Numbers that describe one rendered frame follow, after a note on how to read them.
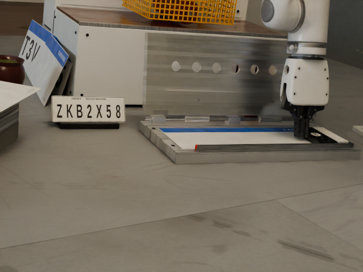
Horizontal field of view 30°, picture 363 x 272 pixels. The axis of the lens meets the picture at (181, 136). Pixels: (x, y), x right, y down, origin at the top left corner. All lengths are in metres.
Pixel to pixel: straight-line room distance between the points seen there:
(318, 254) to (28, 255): 0.42
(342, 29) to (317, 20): 2.78
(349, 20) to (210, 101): 2.77
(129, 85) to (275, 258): 0.74
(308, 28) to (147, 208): 0.57
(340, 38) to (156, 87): 2.88
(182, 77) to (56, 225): 0.59
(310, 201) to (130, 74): 0.58
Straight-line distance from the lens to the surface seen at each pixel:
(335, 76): 2.42
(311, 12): 1.45
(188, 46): 1.48
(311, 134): 1.52
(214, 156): 1.32
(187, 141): 1.37
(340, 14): 4.25
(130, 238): 0.99
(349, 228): 1.16
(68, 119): 1.43
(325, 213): 1.19
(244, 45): 1.55
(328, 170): 1.41
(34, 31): 1.90
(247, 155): 1.36
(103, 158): 1.28
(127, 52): 1.59
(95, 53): 1.56
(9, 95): 1.24
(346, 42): 4.21
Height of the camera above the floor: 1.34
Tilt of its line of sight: 18 degrees down
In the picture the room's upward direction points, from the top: 8 degrees clockwise
